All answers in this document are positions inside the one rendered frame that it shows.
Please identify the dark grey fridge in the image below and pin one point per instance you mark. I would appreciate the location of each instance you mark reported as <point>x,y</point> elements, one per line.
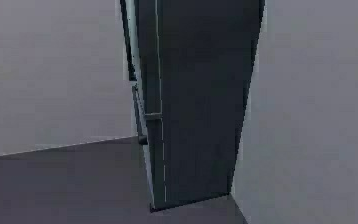
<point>200,100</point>

